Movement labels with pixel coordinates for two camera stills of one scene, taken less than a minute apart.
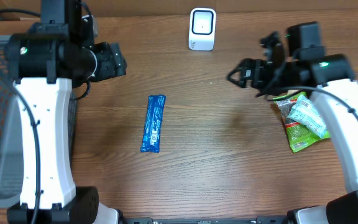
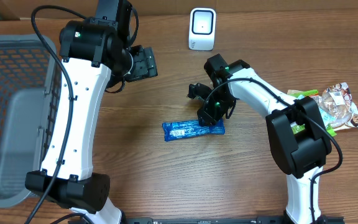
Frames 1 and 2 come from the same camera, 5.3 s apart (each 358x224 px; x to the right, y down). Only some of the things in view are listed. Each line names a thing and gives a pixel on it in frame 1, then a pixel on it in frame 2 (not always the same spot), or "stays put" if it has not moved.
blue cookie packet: [151, 133] → [176, 130]
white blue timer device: [202, 29] stays put
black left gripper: [114, 64] → [146, 65]
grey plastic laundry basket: [1, 129] stays put
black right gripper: [255, 81] → [209, 115]
